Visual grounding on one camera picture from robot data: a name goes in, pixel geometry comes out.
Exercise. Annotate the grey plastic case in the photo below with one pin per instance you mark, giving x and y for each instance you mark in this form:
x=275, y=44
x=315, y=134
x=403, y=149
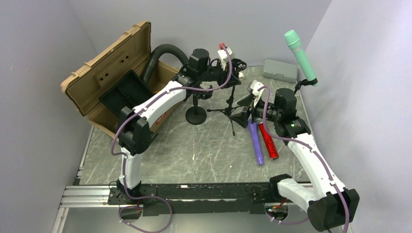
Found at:
x=280, y=71

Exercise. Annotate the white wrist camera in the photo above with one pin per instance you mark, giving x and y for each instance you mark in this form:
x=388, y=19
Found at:
x=255, y=90
x=225, y=54

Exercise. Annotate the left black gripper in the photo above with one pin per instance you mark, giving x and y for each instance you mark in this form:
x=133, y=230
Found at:
x=224, y=74

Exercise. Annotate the black tray in case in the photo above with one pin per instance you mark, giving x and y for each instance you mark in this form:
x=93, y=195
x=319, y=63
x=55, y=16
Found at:
x=129, y=91

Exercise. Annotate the tan plastic tool case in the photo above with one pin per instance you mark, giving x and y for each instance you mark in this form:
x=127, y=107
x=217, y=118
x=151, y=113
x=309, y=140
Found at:
x=131, y=51

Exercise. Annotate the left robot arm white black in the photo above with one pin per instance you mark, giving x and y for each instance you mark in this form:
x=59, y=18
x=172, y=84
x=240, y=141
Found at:
x=198, y=78

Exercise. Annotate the black tripod stand shock mount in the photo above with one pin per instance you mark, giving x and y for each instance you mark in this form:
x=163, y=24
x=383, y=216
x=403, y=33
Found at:
x=230, y=103

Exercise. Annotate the purple microphone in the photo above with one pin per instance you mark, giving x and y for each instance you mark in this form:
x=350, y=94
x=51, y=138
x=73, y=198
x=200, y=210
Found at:
x=252, y=127

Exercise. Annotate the black round base mic stand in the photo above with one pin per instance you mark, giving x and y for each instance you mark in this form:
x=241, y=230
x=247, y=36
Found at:
x=196, y=115

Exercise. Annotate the purple loop cable base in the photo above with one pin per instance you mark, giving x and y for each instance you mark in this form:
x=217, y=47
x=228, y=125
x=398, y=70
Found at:
x=125, y=214

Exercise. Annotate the red glitter microphone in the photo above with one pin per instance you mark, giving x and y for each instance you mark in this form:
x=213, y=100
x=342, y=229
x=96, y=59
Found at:
x=269, y=143

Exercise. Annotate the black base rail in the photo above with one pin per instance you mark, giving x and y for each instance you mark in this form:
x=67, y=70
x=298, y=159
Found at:
x=199, y=198

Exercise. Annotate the white pvc elbow fitting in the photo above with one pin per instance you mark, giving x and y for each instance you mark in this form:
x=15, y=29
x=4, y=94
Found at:
x=241, y=76

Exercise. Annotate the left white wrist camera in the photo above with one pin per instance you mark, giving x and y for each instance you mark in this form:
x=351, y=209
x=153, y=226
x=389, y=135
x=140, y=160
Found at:
x=225, y=54

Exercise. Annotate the mint green microphone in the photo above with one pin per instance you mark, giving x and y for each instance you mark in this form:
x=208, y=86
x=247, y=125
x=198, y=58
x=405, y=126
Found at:
x=295, y=45

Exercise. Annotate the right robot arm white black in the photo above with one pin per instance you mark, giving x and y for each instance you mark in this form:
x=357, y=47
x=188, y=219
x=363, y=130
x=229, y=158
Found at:
x=329, y=203

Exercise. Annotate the black tripod stand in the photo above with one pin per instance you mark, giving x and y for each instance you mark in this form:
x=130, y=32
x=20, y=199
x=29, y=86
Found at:
x=297, y=88

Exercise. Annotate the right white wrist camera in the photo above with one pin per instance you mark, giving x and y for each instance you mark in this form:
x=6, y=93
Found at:
x=255, y=90

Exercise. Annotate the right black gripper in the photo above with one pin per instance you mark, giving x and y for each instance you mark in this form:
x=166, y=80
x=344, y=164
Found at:
x=241, y=118

